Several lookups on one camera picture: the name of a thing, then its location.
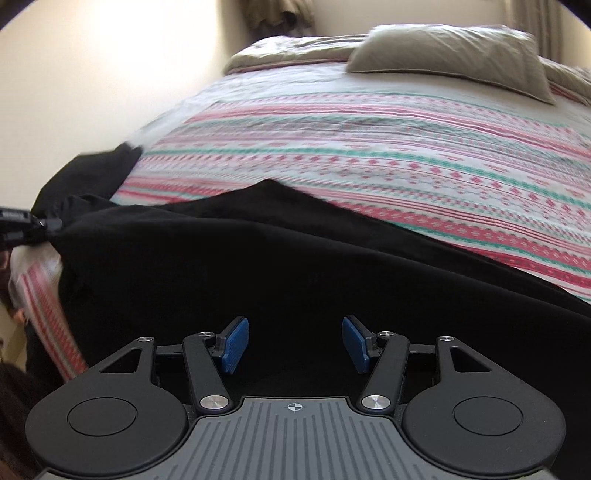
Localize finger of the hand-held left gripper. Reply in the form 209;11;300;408
0;208;62;246

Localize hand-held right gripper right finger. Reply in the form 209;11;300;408
341;315;494;411

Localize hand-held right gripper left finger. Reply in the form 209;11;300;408
98;316;250;413

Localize black pants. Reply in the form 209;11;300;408
25;142;591;408

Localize striped patterned bedspread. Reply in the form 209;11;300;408
10;59;591;380

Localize beige quilt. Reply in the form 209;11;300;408
224;33;591;88

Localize beige pillow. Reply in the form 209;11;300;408
346;24;556;105

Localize beige curtain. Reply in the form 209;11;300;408
242;0;317;37

